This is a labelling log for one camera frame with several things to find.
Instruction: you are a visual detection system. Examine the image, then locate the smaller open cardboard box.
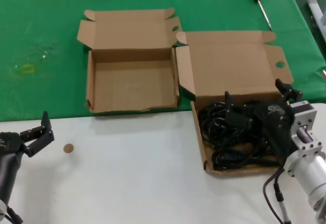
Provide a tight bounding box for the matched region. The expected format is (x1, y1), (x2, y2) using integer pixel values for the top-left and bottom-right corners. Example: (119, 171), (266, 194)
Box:
(76, 7), (183, 114)

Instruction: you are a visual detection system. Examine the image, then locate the larger open cardboard box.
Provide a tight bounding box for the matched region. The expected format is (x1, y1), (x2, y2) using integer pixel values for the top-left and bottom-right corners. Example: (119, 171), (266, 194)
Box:
(175, 30), (293, 176)

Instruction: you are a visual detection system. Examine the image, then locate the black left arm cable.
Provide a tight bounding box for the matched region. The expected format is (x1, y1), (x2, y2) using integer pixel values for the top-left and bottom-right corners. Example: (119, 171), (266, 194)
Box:
(4, 205), (23, 224)

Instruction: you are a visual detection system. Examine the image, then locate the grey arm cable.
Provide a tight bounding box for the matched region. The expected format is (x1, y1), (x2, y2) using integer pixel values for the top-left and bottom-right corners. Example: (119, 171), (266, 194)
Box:
(263, 167), (286, 224)

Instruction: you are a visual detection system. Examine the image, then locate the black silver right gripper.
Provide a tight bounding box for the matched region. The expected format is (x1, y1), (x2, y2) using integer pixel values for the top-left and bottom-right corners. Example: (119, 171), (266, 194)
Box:
(225, 78), (320, 165)

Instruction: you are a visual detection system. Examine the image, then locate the green table cloth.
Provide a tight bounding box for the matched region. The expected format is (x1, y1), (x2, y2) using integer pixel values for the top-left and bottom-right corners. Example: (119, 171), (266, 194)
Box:
(0, 0), (326, 123)

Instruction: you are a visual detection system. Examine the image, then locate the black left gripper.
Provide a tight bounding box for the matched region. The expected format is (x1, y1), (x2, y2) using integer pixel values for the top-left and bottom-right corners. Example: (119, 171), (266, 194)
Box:
(0, 111), (55, 158)

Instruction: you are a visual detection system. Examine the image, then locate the grey aluminium profile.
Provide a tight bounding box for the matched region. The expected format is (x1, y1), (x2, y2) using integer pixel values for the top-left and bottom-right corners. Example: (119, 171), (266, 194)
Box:
(307, 0), (326, 46)

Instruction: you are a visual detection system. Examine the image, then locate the arm cable with metal connector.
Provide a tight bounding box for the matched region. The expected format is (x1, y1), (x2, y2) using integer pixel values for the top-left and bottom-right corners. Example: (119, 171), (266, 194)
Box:
(273, 180), (291, 224)

